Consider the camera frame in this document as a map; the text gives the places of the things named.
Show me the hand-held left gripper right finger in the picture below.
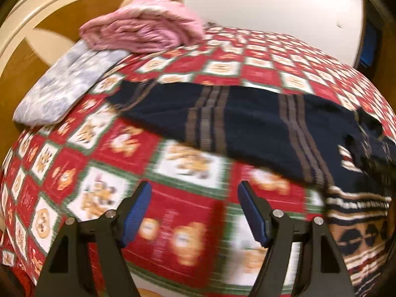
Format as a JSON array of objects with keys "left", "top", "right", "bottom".
[{"left": 238, "top": 181, "right": 356, "bottom": 297}]

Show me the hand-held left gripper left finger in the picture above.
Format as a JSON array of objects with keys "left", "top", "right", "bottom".
[{"left": 34, "top": 180, "right": 153, "bottom": 297}]

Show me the navy patterned knit sweater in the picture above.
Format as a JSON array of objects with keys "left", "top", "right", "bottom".
[{"left": 107, "top": 79, "right": 396, "bottom": 297}]

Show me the red patchwork printed blanket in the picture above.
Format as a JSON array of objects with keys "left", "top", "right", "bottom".
[{"left": 0, "top": 26, "right": 396, "bottom": 297}]

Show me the grey floral folded cloth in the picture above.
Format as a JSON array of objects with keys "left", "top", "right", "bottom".
[{"left": 14, "top": 40, "right": 129, "bottom": 126}]

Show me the pink folded cloth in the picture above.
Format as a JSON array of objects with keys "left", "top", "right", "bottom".
[{"left": 79, "top": 0, "right": 205, "bottom": 53}]

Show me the blue fabric item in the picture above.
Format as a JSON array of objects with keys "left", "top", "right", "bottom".
[{"left": 360, "top": 22, "right": 381, "bottom": 69}]

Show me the cream curved wooden frame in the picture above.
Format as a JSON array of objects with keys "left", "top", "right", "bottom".
[{"left": 0, "top": 0, "right": 164, "bottom": 79}]

